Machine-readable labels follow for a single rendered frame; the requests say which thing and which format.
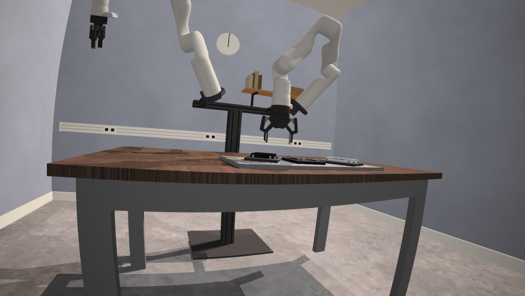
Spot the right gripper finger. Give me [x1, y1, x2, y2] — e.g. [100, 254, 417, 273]
[98, 26, 105, 48]
[89, 25, 102, 49]

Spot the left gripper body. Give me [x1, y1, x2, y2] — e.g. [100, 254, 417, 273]
[269, 105, 290, 129]

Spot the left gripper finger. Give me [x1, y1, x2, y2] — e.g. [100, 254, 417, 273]
[260, 116, 277, 143]
[281, 118, 298, 144]

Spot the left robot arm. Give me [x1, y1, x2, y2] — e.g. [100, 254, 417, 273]
[271, 15, 342, 110]

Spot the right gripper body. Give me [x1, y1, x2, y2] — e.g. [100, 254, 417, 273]
[90, 15, 108, 34]

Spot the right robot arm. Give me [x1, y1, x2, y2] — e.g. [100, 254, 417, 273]
[91, 0, 221, 97]

